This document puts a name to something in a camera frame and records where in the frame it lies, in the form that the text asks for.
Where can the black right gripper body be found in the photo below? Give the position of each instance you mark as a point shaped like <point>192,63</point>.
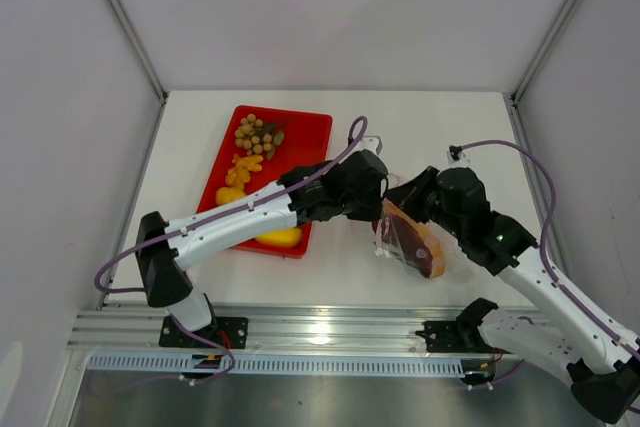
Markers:
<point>424,201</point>

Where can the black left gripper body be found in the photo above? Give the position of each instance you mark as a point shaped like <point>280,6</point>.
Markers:
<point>362,209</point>

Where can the clear zip top bag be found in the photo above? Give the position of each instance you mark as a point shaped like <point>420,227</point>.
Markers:
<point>454,257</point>

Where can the sliced cured ham piece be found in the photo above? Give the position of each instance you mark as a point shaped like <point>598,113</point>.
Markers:
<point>397,236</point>

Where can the tan longan fruit bunch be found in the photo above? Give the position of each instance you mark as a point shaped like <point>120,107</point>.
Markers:
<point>258,137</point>

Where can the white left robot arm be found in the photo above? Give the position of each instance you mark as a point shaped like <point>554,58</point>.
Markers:
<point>170,249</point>

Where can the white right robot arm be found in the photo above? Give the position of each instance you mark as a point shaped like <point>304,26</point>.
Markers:
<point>591,353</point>

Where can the yellow mango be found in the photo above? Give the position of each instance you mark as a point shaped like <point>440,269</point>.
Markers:
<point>286,238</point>

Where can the orange ginger root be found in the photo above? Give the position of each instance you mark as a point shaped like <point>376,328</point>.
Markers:
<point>239,175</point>

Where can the yellow potato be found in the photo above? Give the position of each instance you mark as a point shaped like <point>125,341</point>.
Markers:
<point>226,195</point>

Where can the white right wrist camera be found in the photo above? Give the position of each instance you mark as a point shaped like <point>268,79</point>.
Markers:
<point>457,158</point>

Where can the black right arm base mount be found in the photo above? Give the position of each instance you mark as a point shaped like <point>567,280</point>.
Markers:
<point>450,334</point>

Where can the slotted grey cable duct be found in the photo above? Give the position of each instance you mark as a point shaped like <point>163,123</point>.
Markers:
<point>415,366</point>

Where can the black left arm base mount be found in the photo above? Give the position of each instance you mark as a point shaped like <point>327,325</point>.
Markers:
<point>230,332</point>

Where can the right aluminium frame post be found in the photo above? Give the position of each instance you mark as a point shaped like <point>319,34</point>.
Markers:
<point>556,28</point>

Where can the aluminium frame post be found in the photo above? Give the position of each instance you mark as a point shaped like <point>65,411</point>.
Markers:
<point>556,28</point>
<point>133,41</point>

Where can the left aluminium frame post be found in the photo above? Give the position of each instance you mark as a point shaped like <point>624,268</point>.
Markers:
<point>133,41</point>

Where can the aluminium rail profile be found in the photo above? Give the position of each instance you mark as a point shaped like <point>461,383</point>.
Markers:
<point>315,330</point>

